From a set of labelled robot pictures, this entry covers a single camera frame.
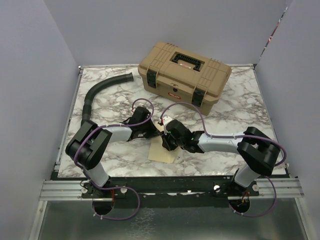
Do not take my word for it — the cream paper envelope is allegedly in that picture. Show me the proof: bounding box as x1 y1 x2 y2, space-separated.
147 135 180 164

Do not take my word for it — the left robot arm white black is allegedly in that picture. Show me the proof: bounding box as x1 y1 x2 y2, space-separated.
65 106 160 198

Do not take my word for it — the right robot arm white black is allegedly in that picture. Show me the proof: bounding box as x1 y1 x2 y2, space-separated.
161 116 281 196

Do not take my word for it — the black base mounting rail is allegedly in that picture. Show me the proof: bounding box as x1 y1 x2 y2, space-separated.
81 175 259 209

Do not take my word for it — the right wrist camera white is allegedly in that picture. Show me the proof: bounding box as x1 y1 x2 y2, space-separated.
160 115 173 126

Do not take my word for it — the aluminium extrusion rail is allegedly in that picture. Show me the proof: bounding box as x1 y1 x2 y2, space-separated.
39 176 304 201

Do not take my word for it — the tan plastic toolbox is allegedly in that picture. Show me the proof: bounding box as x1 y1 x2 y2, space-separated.
137 41 232 116

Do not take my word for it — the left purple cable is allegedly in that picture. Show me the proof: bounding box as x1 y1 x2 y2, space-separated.
73 98 156 221

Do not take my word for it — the black corrugated hose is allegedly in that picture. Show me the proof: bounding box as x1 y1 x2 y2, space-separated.
80 72 135 126

